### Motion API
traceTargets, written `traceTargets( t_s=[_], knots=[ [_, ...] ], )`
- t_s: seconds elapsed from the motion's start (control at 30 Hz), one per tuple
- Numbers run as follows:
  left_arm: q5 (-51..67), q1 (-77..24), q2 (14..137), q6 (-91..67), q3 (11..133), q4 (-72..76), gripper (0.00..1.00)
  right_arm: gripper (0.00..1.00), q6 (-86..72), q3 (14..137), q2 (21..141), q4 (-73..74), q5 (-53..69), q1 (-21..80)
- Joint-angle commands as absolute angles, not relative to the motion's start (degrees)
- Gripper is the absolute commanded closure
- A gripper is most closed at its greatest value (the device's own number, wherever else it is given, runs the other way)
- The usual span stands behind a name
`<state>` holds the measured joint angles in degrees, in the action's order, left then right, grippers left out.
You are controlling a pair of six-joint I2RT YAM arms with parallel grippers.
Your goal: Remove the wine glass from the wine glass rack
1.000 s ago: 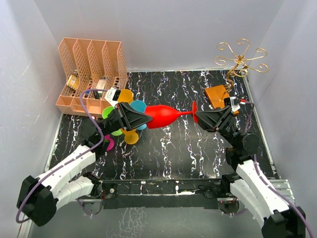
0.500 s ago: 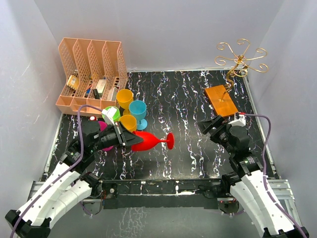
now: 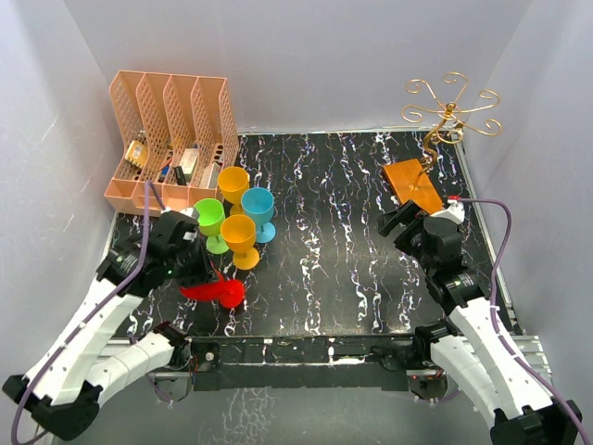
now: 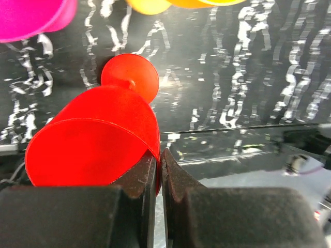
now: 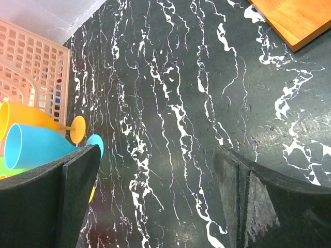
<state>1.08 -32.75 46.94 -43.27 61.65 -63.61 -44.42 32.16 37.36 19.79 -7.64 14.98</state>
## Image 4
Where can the black front base bar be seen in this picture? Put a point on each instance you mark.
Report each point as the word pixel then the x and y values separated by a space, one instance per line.
pixel 312 140

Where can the yellow-orange wine glass front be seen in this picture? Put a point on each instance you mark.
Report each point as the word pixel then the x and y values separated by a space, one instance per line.
pixel 196 4

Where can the magenta wine glass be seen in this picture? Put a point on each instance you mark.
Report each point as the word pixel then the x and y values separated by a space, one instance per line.
pixel 24 19

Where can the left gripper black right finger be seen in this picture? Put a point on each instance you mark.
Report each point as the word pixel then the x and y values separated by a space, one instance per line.
pixel 197 216

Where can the red wine glass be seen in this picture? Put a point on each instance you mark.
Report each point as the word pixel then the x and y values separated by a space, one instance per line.
pixel 103 132

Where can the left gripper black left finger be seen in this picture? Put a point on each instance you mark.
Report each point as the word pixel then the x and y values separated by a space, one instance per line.
pixel 119 215

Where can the orange wine glass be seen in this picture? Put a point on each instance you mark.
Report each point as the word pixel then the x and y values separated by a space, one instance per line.
pixel 149 7

